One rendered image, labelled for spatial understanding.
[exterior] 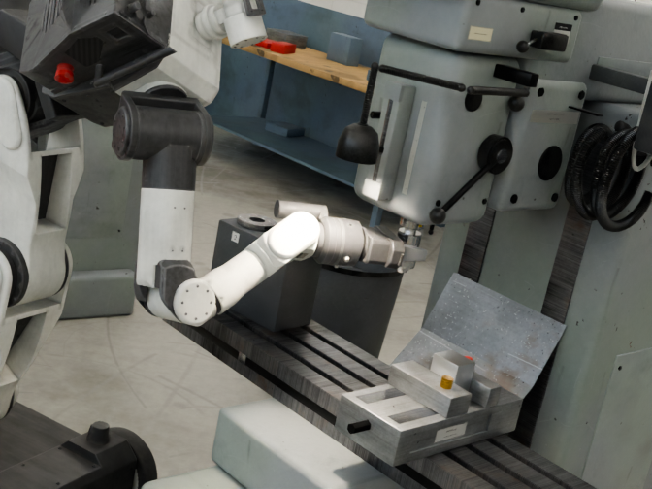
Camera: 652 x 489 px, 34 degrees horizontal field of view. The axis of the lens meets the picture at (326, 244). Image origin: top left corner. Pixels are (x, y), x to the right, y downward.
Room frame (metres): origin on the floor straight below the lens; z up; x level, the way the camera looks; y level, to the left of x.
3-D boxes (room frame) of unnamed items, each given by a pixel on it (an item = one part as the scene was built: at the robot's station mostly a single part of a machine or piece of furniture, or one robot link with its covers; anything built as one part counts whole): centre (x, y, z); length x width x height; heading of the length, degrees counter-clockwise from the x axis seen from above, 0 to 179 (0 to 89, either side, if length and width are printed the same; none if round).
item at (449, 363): (1.85, -0.27, 1.05); 0.06 x 0.05 x 0.06; 46
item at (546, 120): (2.11, -0.29, 1.47); 0.24 x 0.19 x 0.26; 45
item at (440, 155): (1.98, -0.16, 1.47); 0.21 x 0.19 x 0.32; 45
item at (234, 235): (2.28, 0.12, 1.04); 0.22 x 0.12 x 0.20; 52
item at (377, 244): (1.94, -0.07, 1.23); 0.13 x 0.12 x 0.10; 22
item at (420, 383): (1.81, -0.24, 1.03); 0.15 x 0.06 x 0.04; 46
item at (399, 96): (1.90, -0.07, 1.45); 0.04 x 0.04 x 0.21; 45
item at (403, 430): (1.83, -0.25, 0.99); 0.35 x 0.15 x 0.11; 136
